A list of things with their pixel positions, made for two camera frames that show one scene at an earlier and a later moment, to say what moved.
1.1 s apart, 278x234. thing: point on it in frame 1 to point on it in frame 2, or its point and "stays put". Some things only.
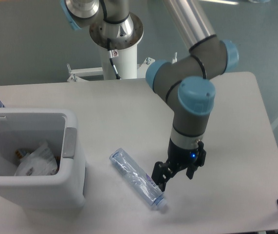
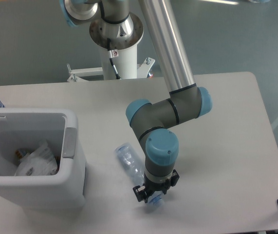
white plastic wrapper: x=39 y=162 stays put
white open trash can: x=5 y=129 stays put
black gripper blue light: x=182 y=157 to x=151 y=186
